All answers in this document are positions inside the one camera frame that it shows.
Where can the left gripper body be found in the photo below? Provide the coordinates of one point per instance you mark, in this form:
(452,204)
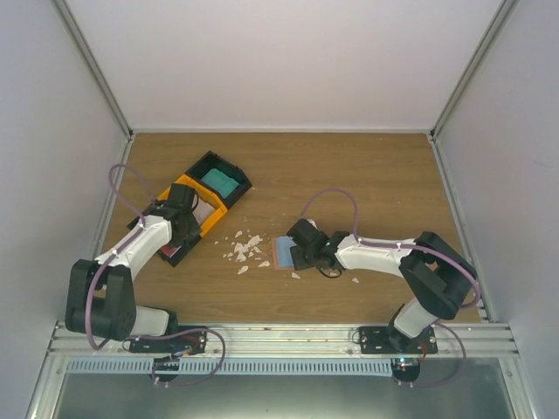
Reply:
(192,230)

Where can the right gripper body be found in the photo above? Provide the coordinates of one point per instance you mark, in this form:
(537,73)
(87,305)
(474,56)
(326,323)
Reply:
(303,263)

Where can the black bin with red cards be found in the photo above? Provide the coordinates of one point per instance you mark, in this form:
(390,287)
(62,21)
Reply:
(161,208)

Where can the yellow bin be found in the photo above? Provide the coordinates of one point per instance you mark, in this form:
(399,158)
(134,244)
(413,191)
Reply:
(210,209)

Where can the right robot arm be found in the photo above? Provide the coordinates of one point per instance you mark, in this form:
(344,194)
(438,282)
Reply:
(442,282)

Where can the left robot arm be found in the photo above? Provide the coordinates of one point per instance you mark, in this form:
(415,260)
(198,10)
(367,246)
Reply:
(101,297)

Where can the pale pink cards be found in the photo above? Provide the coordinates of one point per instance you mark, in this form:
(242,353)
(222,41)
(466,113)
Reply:
(204,211)

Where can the red and white cards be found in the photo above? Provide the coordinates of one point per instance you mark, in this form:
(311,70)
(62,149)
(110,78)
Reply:
(169,251)

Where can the teal cards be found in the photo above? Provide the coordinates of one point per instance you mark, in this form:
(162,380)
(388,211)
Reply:
(220,182)

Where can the black bin with teal cards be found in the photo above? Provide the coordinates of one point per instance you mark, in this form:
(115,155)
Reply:
(212,160)

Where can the white debris pile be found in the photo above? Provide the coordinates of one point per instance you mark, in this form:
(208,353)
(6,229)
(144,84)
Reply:
(245,250)

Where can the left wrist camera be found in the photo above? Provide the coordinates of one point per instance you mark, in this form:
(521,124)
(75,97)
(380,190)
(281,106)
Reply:
(203,211)

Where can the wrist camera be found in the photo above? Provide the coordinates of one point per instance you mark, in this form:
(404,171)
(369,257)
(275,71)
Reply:
(311,221)
(203,211)

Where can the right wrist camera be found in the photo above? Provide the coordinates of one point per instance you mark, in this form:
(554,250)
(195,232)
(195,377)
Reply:
(311,221)

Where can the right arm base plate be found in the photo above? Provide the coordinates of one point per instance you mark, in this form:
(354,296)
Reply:
(387,340)

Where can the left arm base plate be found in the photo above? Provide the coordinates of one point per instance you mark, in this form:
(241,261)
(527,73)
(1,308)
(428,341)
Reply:
(192,340)

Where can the grey slotted cable duct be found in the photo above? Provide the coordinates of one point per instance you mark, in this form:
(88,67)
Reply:
(232,366)

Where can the aluminium mounting rail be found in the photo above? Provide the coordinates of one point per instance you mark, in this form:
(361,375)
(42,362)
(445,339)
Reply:
(253,340)

